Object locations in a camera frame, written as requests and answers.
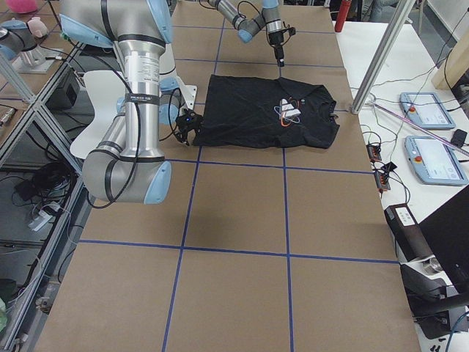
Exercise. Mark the red fire extinguisher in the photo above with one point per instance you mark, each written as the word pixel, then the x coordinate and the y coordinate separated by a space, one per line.
pixel 342 15

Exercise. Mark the white chair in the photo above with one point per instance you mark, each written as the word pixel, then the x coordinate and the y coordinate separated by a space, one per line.
pixel 103 88

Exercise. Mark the near orange terminal block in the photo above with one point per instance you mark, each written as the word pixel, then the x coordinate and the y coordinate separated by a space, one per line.
pixel 381 180

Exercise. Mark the black box device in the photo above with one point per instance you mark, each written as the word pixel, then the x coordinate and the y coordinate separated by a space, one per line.
pixel 410 243

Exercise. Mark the aluminium table frame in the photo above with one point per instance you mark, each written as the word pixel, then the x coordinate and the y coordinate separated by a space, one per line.
pixel 41 188

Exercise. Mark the near teach pendant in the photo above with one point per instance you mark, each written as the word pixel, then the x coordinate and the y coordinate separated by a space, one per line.
pixel 433 162

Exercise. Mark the wooden board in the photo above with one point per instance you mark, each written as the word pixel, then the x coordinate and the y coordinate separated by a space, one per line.
pixel 454 66

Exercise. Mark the far teach pendant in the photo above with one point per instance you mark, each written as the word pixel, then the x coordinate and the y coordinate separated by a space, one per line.
pixel 426 110

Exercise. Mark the teach pendant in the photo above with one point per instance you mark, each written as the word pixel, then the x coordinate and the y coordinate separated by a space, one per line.
pixel 433 162
pixel 426 110

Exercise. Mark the pink plush toy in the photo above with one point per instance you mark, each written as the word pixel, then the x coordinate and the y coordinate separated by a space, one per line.
pixel 22 6

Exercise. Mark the orange terminal block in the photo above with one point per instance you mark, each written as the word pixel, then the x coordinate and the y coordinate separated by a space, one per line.
pixel 381 180
pixel 374 152

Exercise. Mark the aluminium frame post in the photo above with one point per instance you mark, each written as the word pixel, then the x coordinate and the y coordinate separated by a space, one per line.
pixel 390 35

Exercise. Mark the black graphic t-shirt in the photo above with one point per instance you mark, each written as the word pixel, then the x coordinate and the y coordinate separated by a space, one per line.
pixel 260 113

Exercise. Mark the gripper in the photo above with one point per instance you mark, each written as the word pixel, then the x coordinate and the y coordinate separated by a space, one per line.
pixel 184 133
pixel 275 39

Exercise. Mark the far orange terminal block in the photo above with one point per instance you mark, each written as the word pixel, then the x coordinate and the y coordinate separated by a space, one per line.
pixel 374 152

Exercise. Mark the metal reacher grabber tool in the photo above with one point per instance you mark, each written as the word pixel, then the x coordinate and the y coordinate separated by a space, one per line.
pixel 417 127

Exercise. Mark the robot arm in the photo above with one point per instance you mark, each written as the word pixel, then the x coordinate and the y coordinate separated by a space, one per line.
pixel 266 19
pixel 127 165

